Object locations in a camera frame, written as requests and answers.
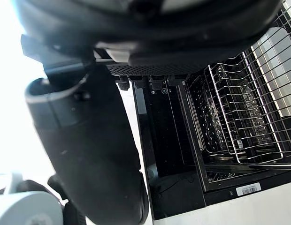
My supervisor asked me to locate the white barcode label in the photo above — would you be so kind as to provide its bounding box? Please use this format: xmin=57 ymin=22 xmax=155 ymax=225
xmin=236 ymin=182 xmax=262 ymax=196

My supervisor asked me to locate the black dishwasher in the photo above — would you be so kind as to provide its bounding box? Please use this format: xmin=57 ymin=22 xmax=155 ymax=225
xmin=93 ymin=2 xmax=291 ymax=221

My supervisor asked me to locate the chrome wire dishwasher rack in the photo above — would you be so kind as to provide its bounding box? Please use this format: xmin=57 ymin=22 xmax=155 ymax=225
xmin=186 ymin=50 xmax=291 ymax=166

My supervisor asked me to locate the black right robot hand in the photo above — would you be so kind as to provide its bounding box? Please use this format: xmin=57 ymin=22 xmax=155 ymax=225
xmin=15 ymin=0 xmax=283 ymax=225

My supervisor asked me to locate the steel wire upper rack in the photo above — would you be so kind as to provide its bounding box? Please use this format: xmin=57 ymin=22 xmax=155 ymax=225
xmin=250 ymin=2 xmax=291 ymax=118

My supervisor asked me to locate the black dishwasher door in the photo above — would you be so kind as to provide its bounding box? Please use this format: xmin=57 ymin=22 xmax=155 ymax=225
xmin=131 ymin=75 xmax=207 ymax=221

